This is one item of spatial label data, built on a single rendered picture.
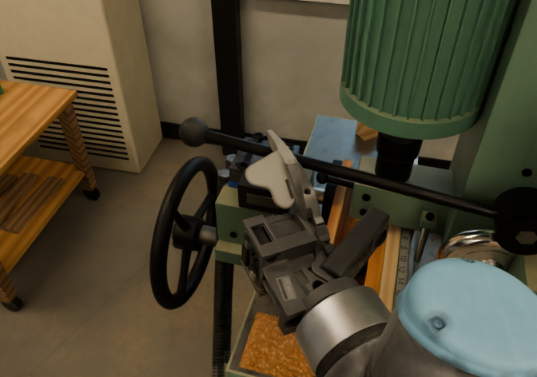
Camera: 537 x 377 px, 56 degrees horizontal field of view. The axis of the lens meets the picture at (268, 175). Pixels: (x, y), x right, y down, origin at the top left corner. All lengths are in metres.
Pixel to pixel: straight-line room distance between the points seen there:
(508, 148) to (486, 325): 0.34
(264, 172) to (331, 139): 0.49
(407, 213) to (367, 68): 0.25
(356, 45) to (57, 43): 1.66
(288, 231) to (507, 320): 0.27
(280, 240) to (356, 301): 0.10
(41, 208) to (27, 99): 0.40
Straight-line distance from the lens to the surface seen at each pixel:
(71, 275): 2.04
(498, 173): 0.65
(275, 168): 0.54
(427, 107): 0.58
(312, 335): 0.47
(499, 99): 0.59
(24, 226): 2.01
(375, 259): 0.76
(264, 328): 0.70
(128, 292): 1.92
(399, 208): 0.74
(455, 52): 0.55
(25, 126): 1.87
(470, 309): 0.33
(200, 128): 0.58
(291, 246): 0.51
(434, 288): 0.33
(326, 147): 1.00
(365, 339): 0.45
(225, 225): 0.83
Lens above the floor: 1.52
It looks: 42 degrees down
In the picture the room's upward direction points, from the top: straight up
